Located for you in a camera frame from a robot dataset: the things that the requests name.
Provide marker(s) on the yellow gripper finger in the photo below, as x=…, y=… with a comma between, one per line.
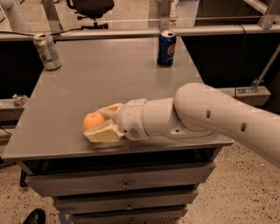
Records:
x=110, y=112
x=107, y=132

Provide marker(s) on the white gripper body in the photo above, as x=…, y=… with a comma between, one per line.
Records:
x=130, y=117

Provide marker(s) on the orange fruit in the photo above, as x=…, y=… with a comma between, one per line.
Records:
x=92, y=120

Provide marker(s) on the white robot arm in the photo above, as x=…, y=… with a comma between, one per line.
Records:
x=196, y=110

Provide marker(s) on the white green soda can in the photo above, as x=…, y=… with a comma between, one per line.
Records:
x=47, y=51

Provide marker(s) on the blue pepsi can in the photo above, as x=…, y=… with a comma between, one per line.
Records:
x=166, y=48

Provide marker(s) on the grey drawer cabinet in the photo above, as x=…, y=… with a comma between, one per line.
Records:
x=48, y=138

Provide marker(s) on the middle grey drawer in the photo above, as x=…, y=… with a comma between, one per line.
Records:
x=126, y=202

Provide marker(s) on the grey drawer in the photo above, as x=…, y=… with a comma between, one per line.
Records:
x=126, y=202
x=106, y=181
x=130, y=217

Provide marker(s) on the top grey drawer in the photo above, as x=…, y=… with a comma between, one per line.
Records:
x=106, y=181

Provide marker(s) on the crumpled clear plastic wrapper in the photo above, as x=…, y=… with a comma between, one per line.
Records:
x=19, y=100

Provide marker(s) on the bottom grey drawer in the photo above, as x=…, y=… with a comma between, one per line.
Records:
x=130, y=217

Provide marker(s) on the black office chair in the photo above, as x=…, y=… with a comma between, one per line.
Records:
x=92, y=9

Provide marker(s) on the black shoe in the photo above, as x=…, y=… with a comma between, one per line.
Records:
x=37, y=216

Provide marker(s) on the white pipe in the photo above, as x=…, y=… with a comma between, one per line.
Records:
x=16, y=18

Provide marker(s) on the grey metal rail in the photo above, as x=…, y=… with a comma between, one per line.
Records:
x=79, y=34

